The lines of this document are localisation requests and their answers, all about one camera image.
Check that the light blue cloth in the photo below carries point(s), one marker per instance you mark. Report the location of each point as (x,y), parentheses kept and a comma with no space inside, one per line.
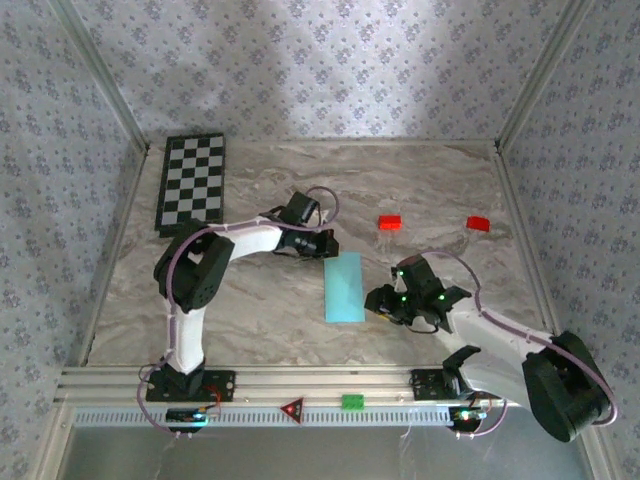
(342,295)

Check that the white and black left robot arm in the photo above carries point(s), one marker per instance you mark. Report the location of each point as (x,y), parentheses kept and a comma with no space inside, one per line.
(190,340)

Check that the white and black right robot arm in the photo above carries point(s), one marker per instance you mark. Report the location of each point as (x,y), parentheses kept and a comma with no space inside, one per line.
(490,330)

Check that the red plastic block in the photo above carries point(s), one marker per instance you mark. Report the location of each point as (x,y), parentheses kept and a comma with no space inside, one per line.
(478,223)
(390,223)

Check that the green plastic block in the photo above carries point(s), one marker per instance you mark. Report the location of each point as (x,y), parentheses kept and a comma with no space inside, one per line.
(353,402)

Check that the small circuit board red green lights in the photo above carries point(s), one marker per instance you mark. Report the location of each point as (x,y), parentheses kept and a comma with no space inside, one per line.
(467,415)

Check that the black and grey chessboard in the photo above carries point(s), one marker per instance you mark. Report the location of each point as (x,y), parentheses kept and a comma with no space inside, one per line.
(192,182)

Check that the red and black triangle marker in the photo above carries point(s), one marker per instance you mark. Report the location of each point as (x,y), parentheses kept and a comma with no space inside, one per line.
(293,411)

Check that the small circuit board green light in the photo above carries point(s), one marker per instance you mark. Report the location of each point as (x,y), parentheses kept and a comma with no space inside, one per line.
(187,415)

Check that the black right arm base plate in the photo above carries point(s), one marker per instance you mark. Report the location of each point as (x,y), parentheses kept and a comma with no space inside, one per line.
(425,385)

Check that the aluminium front frame rail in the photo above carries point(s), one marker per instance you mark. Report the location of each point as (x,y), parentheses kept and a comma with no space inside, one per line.
(320,380)

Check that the aluminium side rail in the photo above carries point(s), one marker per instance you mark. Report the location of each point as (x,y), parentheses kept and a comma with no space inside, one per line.
(525,240)
(117,240)

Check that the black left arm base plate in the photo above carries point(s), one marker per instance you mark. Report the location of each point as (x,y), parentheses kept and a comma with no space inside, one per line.
(222,385)

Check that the aluminium corner post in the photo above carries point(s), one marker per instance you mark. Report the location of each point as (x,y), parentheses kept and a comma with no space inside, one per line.
(545,75)
(100,75)

